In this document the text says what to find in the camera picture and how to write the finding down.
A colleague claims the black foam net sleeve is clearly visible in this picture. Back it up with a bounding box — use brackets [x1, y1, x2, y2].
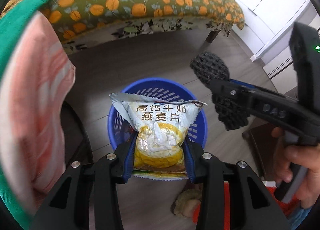
[190, 51, 249, 130]

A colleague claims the yellow oatmeal snack bag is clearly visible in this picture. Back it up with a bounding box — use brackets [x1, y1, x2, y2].
[110, 93, 205, 181]

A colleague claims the blue plastic trash basket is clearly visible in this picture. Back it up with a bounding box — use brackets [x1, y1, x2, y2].
[107, 77, 208, 149]

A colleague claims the person's right hand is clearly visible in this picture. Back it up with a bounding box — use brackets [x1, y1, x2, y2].
[271, 127, 320, 209]

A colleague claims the plush slipper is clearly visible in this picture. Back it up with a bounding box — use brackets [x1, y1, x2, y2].
[171, 187, 202, 218]

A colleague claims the white cabinet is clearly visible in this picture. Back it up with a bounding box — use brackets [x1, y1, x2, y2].
[233, 0, 318, 61]

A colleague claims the pink striped sheet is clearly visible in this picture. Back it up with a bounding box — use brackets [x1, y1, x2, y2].
[1, 12, 75, 215]

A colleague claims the orange floral quilt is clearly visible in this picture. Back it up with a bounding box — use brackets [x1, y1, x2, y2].
[2, 0, 245, 54]

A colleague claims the green satin bed cover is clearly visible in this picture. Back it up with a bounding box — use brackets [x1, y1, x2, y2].
[1, 0, 49, 229]

